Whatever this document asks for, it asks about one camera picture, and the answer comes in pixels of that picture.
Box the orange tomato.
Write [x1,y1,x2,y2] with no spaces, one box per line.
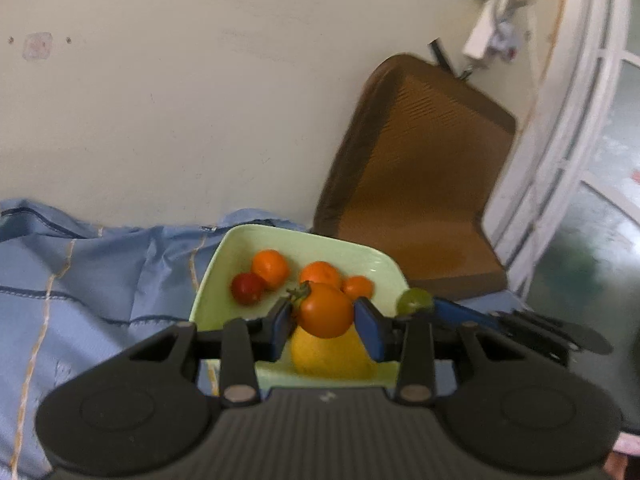
[287,282,355,339]

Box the pink wall sticker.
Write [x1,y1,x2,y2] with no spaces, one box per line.
[22,32,53,62]

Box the white power strip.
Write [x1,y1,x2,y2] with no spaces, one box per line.
[462,0,531,63]

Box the red tomato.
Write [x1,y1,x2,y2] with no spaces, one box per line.
[230,273,267,306]

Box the light green plastic basket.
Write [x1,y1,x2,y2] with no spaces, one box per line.
[189,225,407,390]

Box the orange mandarin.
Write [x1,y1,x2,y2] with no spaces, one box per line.
[299,261,344,288]
[251,249,291,291]
[342,275,375,301]

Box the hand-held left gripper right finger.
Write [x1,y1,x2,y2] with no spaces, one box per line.
[353,298,538,406]

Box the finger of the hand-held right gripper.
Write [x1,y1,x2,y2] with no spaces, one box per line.
[432,297,615,367]

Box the white door frame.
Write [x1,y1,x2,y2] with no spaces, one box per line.
[482,0,640,301]

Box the short black tape strip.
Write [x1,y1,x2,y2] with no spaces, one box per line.
[429,37,473,81]

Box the yellow grapefruit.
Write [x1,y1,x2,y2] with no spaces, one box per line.
[291,325,373,381]

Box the green tomato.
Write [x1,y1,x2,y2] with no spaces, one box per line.
[396,288,435,317]

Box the blue striped bedsheet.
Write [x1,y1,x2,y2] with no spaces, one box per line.
[0,198,526,480]

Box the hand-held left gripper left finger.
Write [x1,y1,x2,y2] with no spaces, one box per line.
[117,300,298,408]

